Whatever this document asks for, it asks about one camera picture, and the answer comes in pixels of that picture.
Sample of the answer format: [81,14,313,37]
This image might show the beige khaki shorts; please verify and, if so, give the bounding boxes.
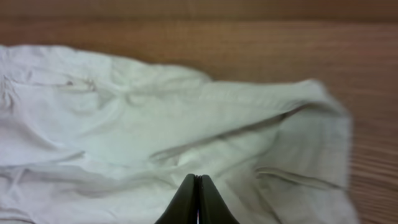
[1,45,358,224]

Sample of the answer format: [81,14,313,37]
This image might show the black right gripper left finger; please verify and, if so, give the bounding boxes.
[155,174,197,224]

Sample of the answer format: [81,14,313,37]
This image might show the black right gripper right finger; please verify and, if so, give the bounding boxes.
[197,175,239,224]

